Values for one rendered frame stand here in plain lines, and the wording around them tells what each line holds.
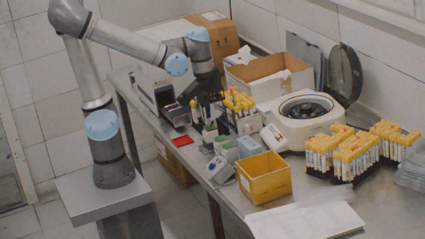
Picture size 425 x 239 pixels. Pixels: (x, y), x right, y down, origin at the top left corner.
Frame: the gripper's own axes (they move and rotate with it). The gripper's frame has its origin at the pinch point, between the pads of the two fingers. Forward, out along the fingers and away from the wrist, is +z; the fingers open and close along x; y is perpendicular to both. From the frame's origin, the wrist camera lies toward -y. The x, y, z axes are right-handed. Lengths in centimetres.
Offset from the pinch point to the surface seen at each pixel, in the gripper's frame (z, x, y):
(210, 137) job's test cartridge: 4.5, -2.0, -0.1
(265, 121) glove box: 6.1, 0.0, 22.8
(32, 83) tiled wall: 24, 169, -48
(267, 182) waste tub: 3.0, -44.2, 1.8
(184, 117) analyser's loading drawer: 4.7, 21.0, -1.5
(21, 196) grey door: 90, 162, -75
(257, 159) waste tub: 1.5, -31.6, 4.5
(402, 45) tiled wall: -26, -40, 58
